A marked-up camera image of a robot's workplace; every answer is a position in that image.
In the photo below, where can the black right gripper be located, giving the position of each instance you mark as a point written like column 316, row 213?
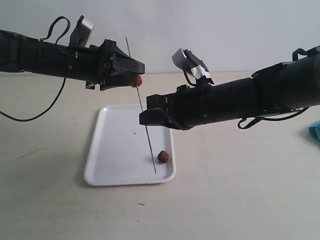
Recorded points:
column 181, row 110

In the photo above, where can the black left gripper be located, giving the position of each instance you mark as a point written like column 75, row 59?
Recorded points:
column 97, row 65

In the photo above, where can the red ball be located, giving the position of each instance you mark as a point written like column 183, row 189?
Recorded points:
column 136, row 81
column 163, row 157

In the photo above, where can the thin metal skewer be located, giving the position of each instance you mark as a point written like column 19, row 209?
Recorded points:
column 142, row 109

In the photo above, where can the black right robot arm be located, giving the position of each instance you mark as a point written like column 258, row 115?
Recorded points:
column 275, row 93

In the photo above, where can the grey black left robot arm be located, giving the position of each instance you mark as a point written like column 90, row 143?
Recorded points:
column 19, row 53

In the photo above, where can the white plastic tray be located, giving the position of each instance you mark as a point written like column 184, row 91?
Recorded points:
column 119, row 153

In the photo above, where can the blue white packet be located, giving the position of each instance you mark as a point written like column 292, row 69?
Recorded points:
column 314, row 131

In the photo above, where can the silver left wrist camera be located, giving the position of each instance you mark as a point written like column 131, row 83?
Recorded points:
column 81, row 33

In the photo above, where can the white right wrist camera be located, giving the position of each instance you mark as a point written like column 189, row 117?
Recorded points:
column 194, row 69

